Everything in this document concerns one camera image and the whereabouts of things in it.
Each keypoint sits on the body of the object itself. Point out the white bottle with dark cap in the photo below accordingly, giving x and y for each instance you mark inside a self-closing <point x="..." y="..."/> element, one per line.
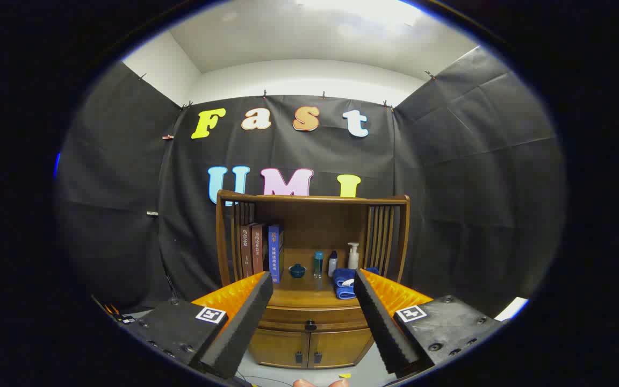
<point x="332" y="266"/>

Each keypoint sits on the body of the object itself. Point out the wooden cabinet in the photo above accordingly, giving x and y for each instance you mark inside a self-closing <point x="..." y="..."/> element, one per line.
<point x="315" y="220"/>

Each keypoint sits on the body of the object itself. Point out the blue book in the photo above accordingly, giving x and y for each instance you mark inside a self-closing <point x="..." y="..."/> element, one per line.
<point x="274" y="252"/>

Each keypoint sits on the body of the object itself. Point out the wooden cabinet door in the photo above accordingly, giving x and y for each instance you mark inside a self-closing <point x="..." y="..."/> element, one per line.
<point x="342" y="346"/>
<point x="280" y="346"/>

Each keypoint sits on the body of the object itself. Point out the wooden drawer with black knob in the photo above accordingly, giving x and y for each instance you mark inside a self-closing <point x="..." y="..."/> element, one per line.
<point x="288" y="318"/>

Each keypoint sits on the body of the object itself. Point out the blue towel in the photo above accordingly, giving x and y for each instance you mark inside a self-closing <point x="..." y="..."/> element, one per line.
<point x="343" y="293"/>

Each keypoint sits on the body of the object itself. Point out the teal glass bottle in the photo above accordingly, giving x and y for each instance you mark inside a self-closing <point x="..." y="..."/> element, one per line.
<point x="318" y="264"/>

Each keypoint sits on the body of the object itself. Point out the white pump bottle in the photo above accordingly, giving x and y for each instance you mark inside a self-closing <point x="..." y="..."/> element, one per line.
<point x="353" y="260"/>

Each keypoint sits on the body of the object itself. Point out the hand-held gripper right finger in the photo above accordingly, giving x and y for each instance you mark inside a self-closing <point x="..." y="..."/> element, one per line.
<point x="382" y="328"/>

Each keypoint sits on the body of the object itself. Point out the teal lidded cup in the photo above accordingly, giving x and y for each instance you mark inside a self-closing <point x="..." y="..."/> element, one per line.
<point x="297" y="271"/>

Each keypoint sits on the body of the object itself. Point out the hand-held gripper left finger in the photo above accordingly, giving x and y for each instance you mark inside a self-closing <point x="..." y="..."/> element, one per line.
<point x="237" y="328"/>

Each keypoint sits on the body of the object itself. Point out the wooden countertop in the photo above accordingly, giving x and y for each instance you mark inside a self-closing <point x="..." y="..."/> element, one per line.
<point x="309" y="293"/>

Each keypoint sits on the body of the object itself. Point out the black backdrop cloth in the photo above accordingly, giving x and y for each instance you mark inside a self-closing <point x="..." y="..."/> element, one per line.
<point x="449" y="188"/>

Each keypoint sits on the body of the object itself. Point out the dark brown book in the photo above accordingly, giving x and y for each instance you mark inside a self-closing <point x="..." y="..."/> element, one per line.
<point x="245" y="250"/>

